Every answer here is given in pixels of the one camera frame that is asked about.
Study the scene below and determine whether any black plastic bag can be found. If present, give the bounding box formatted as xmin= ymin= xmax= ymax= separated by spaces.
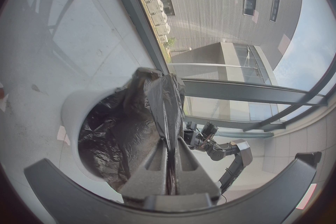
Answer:
xmin=77 ymin=68 xmax=187 ymax=192

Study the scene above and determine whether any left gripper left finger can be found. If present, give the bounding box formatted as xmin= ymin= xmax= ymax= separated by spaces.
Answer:
xmin=121 ymin=142 xmax=168 ymax=202

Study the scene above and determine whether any window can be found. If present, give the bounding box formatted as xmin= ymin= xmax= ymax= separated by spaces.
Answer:
xmin=105 ymin=0 xmax=336 ymax=139

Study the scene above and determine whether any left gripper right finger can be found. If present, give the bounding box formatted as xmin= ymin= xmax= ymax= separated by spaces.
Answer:
xmin=173 ymin=137 xmax=221 ymax=200

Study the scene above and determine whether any white trash bin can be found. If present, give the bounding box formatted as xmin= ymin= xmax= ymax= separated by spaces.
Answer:
xmin=61 ymin=86 xmax=132 ymax=188

